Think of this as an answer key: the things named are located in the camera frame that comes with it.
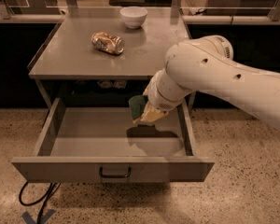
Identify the white ceramic bowl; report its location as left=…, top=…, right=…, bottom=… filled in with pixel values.
left=120, top=7, right=147, bottom=29

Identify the crushed soda can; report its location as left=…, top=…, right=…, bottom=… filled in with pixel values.
left=91, top=32, right=125, bottom=55

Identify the grey open top drawer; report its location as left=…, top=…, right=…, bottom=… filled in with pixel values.
left=12, top=98, right=214, bottom=183

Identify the white horizontal rail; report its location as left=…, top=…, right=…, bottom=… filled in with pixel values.
left=0, top=14, right=280, bottom=25

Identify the grey metal counter cabinet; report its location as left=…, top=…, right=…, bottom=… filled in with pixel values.
left=29, top=7, right=189, bottom=105

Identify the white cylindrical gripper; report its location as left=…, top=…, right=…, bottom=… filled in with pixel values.
left=133, top=69, right=193, bottom=124

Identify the black drawer handle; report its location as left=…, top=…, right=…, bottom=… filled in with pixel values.
left=99, top=167, right=132, bottom=179

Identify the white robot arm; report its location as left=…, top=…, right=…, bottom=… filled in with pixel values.
left=129, top=35, right=280, bottom=130

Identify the green and yellow sponge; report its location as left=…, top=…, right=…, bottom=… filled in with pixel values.
left=129, top=95, right=148, bottom=122

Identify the black office chair base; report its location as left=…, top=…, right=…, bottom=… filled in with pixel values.
left=109, top=0, right=145, bottom=7

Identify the black floor cable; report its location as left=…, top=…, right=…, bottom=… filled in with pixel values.
left=18, top=181, right=62, bottom=224

